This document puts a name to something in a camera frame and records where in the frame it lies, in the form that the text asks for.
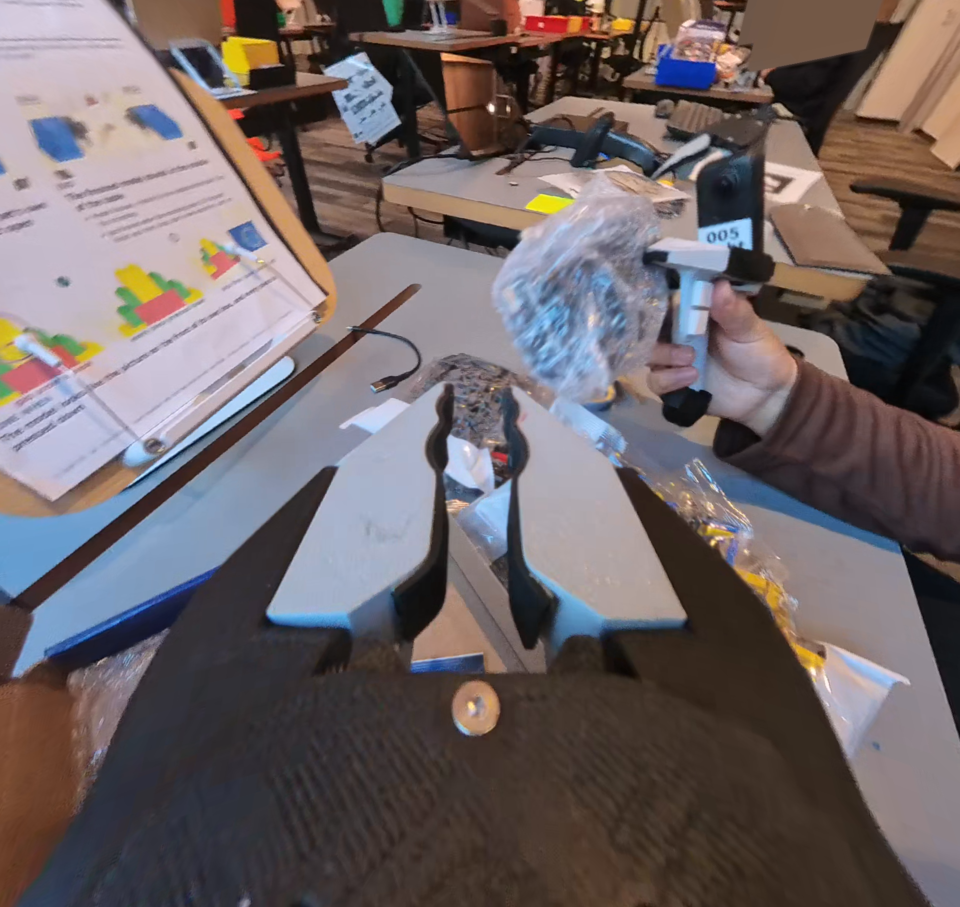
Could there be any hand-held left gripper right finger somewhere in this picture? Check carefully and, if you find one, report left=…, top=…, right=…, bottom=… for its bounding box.
left=499, top=388, right=689, bottom=651

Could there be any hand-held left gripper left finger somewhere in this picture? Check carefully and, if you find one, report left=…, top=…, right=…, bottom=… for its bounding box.
left=266, top=384, right=456, bottom=643

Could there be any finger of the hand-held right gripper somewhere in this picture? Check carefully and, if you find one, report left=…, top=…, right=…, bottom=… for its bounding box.
left=645, top=239, right=730, bottom=272

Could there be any clear bag of dark pieces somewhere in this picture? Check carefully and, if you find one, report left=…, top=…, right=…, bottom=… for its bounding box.
left=444, top=395, right=631, bottom=548

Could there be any clear bag of tan pieces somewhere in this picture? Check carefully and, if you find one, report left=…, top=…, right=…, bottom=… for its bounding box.
left=615, top=457, right=912, bottom=758

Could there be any blue robot kit box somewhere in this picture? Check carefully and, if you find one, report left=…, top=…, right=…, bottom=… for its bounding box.
left=0, top=565, right=481, bottom=907

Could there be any person's right forearm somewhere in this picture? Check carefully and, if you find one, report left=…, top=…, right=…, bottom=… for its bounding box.
left=712, top=358, right=960, bottom=563

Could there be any background grey desk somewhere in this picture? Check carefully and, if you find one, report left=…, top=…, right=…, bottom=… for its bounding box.
left=381, top=95, right=894, bottom=302
left=621, top=67, right=775, bottom=107

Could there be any dark brown desk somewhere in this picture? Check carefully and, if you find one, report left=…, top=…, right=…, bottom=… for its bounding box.
left=348, top=29, right=601, bottom=158
left=217, top=70, right=350, bottom=244

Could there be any person's right hand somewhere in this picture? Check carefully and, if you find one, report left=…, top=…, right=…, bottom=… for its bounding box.
left=645, top=283, right=800, bottom=439

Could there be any distant grey gripper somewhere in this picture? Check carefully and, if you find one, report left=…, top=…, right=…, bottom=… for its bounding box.
left=651, top=130, right=735, bottom=182

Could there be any black keyboard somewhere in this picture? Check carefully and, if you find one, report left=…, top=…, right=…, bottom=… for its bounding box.
left=663, top=99, right=751, bottom=143

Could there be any small blue bin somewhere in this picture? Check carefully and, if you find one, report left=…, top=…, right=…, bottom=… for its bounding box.
left=654, top=52, right=717, bottom=91

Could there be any black office chair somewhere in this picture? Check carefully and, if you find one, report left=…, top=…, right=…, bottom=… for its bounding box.
left=851, top=179, right=960, bottom=413

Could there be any white stand base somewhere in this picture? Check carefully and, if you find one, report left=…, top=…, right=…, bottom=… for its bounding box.
left=123, top=355, right=296, bottom=488

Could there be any hanging white paper sheet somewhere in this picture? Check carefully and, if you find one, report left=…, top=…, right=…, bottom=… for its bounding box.
left=326, top=52, right=402, bottom=147

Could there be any instruction sheet on stand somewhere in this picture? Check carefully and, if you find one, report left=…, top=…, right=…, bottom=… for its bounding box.
left=0, top=0, right=337, bottom=518

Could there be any printed instruction sheet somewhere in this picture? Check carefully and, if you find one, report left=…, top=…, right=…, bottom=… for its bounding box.
left=0, top=0, right=329, bottom=503

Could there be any yellow plastic bin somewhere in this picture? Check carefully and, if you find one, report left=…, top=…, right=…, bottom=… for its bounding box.
left=221, top=37, right=280, bottom=83

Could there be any white tablet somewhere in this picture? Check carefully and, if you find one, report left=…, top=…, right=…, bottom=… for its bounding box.
left=168, top=40, right=241, bottom=98

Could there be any short black usb cable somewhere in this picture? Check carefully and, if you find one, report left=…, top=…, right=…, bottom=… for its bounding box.
left=346, top=325, right=423, bottom=394

